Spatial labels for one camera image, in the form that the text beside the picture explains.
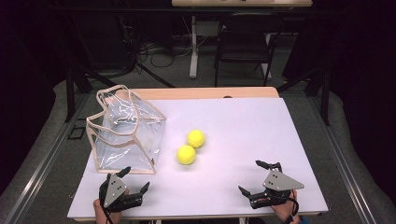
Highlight yellow tennis ball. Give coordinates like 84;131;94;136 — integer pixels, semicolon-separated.
176;144;197;166
187;129;206;149

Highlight transparent bag with beige trim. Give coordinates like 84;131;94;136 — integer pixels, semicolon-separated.
85;84;167;175

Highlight beige desk with white legs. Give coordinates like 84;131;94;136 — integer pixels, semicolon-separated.
171;0;314;79

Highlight black chair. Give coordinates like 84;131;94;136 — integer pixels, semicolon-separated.
213;13;283;89

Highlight person's right hand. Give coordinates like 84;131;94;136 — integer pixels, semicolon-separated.
270;189;301;224

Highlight aluminium rail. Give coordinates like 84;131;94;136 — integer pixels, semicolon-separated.
305;92;379;224
2;92;92;224

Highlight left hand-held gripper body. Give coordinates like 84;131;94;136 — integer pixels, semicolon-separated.
98;173;144;214

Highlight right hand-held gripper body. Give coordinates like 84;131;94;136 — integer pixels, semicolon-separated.
248;169;305;210

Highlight cables on floor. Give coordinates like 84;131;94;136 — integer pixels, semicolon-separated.
135;38;194;69

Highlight black metal stand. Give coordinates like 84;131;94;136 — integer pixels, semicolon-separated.
63;15;117;123
276;64;332;127

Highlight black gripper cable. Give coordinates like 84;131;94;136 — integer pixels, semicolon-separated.
284;189;301;224
103;204;115;224

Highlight person's left hand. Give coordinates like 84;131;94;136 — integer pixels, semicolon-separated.
92;198;123;224

